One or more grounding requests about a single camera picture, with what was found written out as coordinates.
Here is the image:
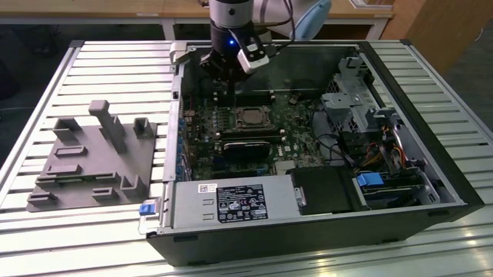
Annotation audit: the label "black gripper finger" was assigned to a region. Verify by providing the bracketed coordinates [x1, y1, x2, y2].
[199, 53, 238, 108]

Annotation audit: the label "silver square CPU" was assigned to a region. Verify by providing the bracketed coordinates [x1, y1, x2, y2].
[242, 109, 267, 124]

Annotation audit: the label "black CPU socket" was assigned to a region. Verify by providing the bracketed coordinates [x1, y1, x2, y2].
[232, 105, 274, 130]

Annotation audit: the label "black RAM slots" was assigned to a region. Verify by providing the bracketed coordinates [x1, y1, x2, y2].
[235, 89, 275, 106]

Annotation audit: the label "black RAM stick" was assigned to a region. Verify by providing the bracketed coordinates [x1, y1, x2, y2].
[219, 130, 282, 143]

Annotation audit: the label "black graphics card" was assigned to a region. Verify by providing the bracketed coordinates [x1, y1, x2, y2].
[220, 138, 275, 162]

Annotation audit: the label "green motherboard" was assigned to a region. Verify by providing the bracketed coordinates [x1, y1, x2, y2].
[180, 89, 331, 182]

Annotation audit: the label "small silver heatsink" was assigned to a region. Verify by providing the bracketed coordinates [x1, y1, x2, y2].
[274, 161, 298, 175]

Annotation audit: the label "grey metal disk bay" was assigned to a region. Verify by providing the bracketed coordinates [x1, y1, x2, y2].
[319, 57, 390, 134]

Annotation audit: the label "silver power supply unit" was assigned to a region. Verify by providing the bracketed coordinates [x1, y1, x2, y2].
[168, 175, 302, 229]

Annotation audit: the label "grey plastic parts rack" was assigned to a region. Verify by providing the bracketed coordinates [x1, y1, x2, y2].
[24, 99, 159, 214]

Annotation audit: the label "blue disk carrier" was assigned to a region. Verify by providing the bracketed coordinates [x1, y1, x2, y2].
[355, 172, 386, 188]

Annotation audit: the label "black open PC case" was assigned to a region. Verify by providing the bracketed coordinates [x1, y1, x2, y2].
[144, 39, 486, 268]

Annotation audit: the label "brown wooden cabinet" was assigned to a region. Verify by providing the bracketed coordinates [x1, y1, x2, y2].
[381, 0, 493, 76]

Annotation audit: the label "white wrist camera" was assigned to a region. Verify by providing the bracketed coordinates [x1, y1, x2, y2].
[235, 36, 271, 75]

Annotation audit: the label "grey case handle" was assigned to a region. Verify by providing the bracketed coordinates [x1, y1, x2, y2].
[168, 42, 194, 65]

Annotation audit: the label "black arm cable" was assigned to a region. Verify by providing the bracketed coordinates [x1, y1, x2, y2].
[260, 0, 298, 56]

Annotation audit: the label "black internal cable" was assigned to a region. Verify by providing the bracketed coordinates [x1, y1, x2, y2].
[314, 133, 355, 167]

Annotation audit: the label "wooden desk white frame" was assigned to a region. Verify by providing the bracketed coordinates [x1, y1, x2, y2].
[0, 0, 394, 41]

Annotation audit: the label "orange yellow wire bundle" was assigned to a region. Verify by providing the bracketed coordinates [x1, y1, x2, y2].
[365, 140, 410, 171]

